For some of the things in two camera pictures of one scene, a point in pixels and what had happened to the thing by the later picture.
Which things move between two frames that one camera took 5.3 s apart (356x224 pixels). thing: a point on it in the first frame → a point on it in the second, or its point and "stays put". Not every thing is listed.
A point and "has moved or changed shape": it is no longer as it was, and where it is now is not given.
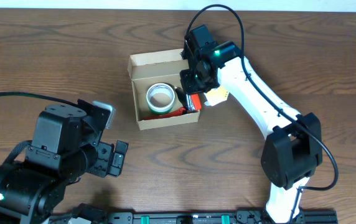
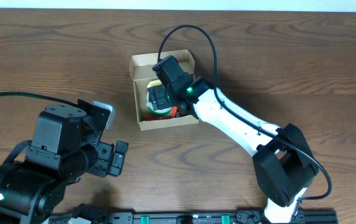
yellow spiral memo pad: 216,96 has moved or changed shape
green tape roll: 160,113 stays put
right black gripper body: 192,86 → 160,97
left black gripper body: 108,158 stays put
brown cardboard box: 147,69 stays put
